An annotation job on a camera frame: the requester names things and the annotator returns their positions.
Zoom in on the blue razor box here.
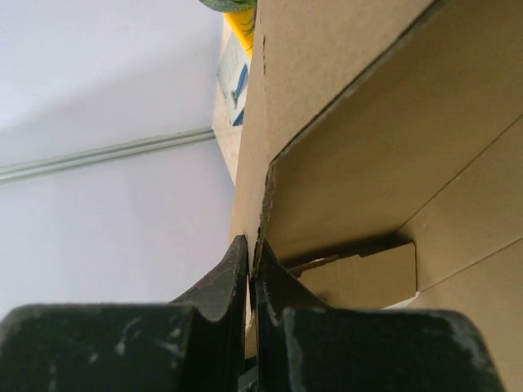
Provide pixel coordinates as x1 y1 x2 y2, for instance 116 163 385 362
217 34 251 126

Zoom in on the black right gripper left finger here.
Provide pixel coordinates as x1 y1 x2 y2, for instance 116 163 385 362
1 236 248 391

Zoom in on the brown cardboard box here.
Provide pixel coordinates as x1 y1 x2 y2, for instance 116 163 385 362
231 1 522 390

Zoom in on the yellow plastic tray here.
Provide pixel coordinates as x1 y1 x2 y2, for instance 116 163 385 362
224 9 255 57

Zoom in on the green melon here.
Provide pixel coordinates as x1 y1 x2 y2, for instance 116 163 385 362
199 0 257 13

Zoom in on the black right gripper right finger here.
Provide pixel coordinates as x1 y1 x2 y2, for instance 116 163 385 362
254 245 503 391

